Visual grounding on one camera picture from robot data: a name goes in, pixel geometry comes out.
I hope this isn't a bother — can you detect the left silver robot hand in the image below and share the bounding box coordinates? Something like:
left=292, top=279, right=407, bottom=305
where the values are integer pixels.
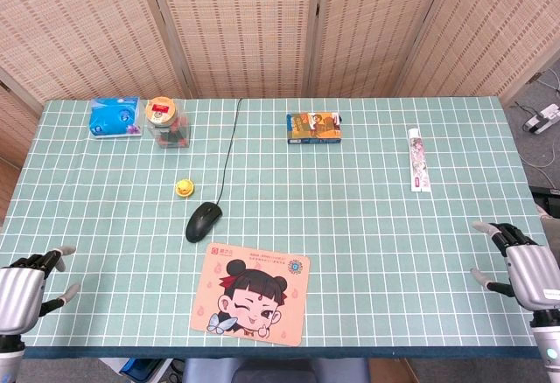
left=0, top=245, right=83, bottom=336

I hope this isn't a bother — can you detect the clear jar with gold lid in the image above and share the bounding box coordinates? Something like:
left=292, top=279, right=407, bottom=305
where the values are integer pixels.
left=143, top=96, right=193, bottom=150

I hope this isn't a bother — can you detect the pink cartoon girl mouse pad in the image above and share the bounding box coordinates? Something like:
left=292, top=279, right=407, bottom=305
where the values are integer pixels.
left=190, top=242, right=312, bottom=348

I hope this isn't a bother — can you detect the orange and blue carton box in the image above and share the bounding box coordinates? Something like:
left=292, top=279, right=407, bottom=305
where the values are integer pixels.
left=286, top=111, right=343, bottom=145

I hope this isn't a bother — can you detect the blue tissue pack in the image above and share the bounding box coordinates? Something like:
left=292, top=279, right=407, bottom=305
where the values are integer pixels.
left=88, top=96, right=143, bottom=140

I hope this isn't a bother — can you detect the woven bamboo screen panel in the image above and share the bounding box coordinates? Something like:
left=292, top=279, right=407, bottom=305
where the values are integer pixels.
left=0, top=0, right=194, bottom=101
left=143, top=0, right=326, bottom=99
left=0, top=66, right=45, bottom=174
left=304, top=0, right=452, bottom=98
left=395, top=0, right=560, bottom=107

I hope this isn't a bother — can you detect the green grid tablecloth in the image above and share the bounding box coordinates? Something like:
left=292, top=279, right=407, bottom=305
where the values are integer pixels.
left=0, top=96, right=548, bottom=360

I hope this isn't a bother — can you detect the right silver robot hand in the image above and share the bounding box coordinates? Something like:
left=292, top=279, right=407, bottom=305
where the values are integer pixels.
left=470, top=219, right=560, bottom=312

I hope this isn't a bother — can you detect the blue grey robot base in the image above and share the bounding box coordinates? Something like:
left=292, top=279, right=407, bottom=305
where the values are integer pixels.
left=181, top=357, right=371, bottom=383

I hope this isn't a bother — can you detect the black computer mouse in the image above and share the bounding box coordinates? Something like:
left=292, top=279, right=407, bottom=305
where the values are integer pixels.
left=185, top=201, right=224, bottom=244

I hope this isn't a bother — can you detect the black mouse cable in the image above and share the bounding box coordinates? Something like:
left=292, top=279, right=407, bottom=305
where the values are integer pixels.
left=215, top=97, right=243, bottom=206

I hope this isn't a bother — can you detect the white floral toothpaste tube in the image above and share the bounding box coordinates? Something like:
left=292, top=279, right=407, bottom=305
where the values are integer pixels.
left=407, top=128, right=431, bottom=192

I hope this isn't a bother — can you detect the blue plastic box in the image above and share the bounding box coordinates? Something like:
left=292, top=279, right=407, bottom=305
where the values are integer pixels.
left=119, top=357, right=164, bottom=383

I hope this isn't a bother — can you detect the white power strip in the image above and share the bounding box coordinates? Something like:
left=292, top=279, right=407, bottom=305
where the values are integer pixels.
left=523, top=102, right=560, bottom=135

